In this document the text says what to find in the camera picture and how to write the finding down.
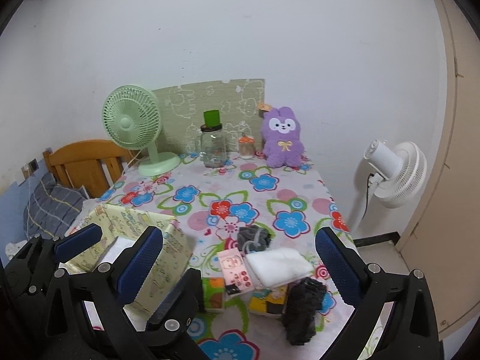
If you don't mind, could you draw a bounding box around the black plastic bag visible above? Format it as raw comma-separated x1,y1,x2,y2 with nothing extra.
282,278,327,346

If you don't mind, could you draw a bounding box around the pink wet wipes pack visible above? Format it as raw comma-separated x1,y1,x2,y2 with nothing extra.
217,249,254,297

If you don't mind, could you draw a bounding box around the yellow cartoon tissue pack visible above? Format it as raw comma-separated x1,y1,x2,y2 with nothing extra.
248,285,288,319

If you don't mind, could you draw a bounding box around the blue plaid pillow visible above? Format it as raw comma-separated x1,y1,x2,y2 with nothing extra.
24,172,86,239

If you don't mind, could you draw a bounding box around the yellow fabric storage box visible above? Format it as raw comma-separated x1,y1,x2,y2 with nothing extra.
66,204,193,317

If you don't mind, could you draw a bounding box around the green tissue pack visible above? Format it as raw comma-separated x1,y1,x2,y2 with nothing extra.
202,277,224,312

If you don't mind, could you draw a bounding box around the beige door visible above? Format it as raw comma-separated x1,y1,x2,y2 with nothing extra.
396,0,479,340

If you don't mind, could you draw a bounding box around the wooden bed headboard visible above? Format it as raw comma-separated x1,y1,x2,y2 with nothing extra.
43,139,134,197

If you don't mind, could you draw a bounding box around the white folded towel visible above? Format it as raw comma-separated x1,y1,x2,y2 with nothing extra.
246,248,314,289

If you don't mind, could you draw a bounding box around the white standing fan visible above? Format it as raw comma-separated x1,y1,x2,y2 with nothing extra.
350,140,427,230

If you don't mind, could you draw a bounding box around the floral tablecloth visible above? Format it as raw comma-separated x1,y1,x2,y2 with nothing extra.
76,154,354,359

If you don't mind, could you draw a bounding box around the green desk fan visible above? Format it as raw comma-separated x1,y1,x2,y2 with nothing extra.
102,85,181,176

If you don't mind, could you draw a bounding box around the glass jar green lid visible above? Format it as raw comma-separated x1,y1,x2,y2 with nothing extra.
195,110,227,168

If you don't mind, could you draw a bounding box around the purple plush bunny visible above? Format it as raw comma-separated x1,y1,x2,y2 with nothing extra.
260,106,304,168

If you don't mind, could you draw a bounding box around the green patterned board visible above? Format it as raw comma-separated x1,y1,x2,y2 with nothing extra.
151,78,266,155

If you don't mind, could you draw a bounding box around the cotton swab jar orange lid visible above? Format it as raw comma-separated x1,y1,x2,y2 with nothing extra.
238,134,256,159

